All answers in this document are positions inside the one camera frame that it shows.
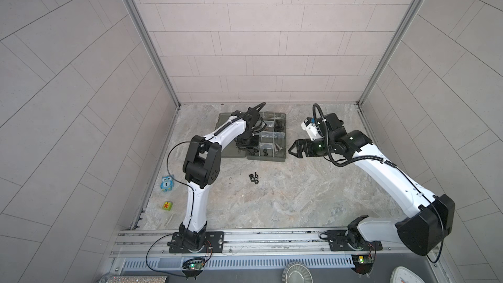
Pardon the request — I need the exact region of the circuit board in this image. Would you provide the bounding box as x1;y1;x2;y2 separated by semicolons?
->
182;258;206;271
351;254;374;275

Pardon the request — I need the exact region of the black bolt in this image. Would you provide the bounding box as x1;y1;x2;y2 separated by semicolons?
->
274;120;286;132

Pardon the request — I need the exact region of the yellow green sticker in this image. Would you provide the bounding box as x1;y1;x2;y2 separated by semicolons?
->
162;201;173;211

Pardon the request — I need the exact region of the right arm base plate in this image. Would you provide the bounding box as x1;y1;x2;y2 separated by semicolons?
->
319;229;383;252

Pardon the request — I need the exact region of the glittery grey roll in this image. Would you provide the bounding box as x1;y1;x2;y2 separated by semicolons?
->
98;275;170;283

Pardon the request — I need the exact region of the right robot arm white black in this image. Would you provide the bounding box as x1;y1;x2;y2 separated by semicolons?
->
288;104;455;256

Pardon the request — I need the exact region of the left circuit board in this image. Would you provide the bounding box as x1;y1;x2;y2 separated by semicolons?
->
182;258;206;271

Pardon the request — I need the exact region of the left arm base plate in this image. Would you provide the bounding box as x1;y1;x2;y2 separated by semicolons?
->
167;231;225;254

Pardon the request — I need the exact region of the white scale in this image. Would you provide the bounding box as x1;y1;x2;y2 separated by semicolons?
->
390;266;424;283

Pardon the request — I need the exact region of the clear green organizer box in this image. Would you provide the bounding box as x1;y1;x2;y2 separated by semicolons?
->
222;111;287;162

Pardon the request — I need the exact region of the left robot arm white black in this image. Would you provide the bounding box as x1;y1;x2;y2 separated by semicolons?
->
168;102;266;252

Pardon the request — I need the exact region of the round metal dish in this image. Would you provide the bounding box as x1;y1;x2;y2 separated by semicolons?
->
282;262;314;283

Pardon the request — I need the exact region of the left black cable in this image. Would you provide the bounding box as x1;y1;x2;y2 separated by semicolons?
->
166;140;195;195

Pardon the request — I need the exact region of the aluminium mounting rail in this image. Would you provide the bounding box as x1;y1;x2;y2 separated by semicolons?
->
109;225;439;259

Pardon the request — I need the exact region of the right circuit board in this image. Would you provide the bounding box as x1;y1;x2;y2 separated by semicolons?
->
351;254;374;275

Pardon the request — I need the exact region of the blue robot sticker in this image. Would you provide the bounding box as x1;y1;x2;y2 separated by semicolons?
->
160;176;174;192

